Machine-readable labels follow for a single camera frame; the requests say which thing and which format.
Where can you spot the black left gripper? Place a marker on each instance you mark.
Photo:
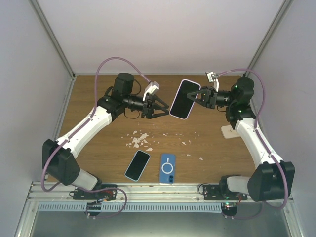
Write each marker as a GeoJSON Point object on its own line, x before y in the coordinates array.
{"type": "Point", "coordinates": [148, 111]}

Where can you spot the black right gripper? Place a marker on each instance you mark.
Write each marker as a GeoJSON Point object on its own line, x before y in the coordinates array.
{"type": "Point", "coordinates": [208, 97]}

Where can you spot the lavender phone case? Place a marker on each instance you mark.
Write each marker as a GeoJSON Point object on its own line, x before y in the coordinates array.
{"type": "Point", "coordinates": [190, 111]}

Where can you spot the phone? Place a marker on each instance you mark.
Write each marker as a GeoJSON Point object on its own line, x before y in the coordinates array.
{"type": "Point", "coordinates": [137, 166]}

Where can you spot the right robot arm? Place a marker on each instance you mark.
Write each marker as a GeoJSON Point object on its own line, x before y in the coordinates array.
{"type": "Point", "coordinates": [273, 177]}

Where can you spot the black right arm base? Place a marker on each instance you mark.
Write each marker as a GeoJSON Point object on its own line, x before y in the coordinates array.
{"type": "Point", "coordinates": [215, 192]}

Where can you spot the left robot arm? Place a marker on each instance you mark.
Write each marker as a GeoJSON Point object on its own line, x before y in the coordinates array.
{"type": "Point", "coordinates": [59, 156]}

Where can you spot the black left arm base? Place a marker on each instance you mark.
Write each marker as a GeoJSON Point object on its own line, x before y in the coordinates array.
{"type": "Point", "coordinates": [106, 195]}

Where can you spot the white phone stand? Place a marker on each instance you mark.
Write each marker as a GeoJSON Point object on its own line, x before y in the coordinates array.
{"type": "Point", "coordinates": [228, 132]}

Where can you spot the blue magsafe phone case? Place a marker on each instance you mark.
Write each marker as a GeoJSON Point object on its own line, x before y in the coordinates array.
{"type": "Point", "coordinates": [167, 169]}

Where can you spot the white debris pile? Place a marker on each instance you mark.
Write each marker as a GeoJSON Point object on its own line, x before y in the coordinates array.
{"type": "Point", "coordinates": [140, 140]}

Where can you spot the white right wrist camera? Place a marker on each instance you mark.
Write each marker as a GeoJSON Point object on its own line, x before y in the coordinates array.
{"type": "Point", "coordinates": [213, 78]}

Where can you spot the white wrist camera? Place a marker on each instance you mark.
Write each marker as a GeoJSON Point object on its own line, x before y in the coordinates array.
{"type": "Point", "coordinates": [213, 78]}
{"type": "Point", "coordinates": [151, 89]}

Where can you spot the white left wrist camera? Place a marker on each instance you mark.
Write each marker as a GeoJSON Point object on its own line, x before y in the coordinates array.
{"type": "Point", "coordinates": [151, 89]}

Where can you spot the aluminium front rail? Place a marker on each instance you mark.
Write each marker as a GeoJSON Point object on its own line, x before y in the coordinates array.
{"type": "Point", "coordinates": [136, 192]}

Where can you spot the white slotted cable duct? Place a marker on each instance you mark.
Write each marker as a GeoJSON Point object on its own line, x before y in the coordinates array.
{"type": "Point", "coordinates": [133, 207]}

